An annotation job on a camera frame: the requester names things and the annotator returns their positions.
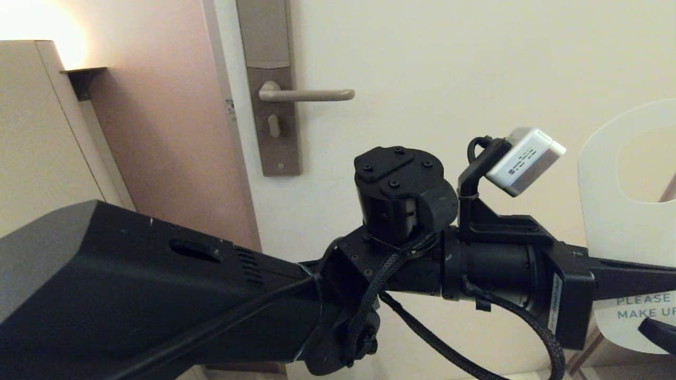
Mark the blue and white door hanger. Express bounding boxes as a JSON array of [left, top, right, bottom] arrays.
[[577, 99, 676, 355]]

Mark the white room door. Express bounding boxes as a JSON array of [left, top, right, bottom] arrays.
[[214, 0, 676, 379]]

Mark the bronze door lock plate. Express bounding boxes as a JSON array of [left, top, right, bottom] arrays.
[[236, 0, 303, 177]]

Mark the beige cabinet panel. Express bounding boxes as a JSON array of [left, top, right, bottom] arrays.
[[0, 40, 206, 380]]

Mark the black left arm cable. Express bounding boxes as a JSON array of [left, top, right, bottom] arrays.
[[343, 248, 566, 380]]

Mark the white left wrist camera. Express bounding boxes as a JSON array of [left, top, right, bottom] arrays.
[[485, 127, 567, 197]]

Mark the beige metal door handle lever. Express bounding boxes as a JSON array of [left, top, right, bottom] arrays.
[[258, 81, 355, 102]]

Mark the dark wall lamp fixture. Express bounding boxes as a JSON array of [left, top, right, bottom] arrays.
[[61, 66, 107, 101]]

